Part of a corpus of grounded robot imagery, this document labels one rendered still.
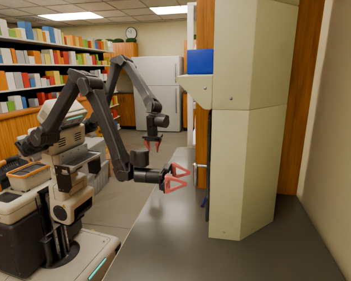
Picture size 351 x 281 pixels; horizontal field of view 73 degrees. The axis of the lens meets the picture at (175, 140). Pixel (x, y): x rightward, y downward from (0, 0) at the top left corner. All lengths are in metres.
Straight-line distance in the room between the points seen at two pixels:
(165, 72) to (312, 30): 4.81
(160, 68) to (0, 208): 4.72
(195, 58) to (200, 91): 0.23
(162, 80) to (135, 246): 5.10
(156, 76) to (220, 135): 5.11
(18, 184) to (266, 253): 1.45
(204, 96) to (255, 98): 0.15
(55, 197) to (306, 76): 1.43
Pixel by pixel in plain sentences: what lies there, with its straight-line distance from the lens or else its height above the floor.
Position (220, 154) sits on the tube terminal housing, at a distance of 0.78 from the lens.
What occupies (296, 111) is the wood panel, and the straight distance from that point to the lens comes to 1.17.
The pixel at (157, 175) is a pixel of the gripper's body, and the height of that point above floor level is 1.16.
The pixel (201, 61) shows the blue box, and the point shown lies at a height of 1.56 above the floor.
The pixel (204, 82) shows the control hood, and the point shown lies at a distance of 0.74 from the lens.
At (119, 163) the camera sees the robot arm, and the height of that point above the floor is 1.19.
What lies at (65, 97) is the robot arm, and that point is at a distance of 1.11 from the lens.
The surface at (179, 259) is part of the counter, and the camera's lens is 0.86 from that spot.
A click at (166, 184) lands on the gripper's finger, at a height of 1.15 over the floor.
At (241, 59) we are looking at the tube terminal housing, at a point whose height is 1.55.
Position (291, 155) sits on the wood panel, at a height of 1.14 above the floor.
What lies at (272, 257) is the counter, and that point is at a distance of 0.92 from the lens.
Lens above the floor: 1.53
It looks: 17 degrees down
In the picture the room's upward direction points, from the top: 1 degrees counter-clockwise
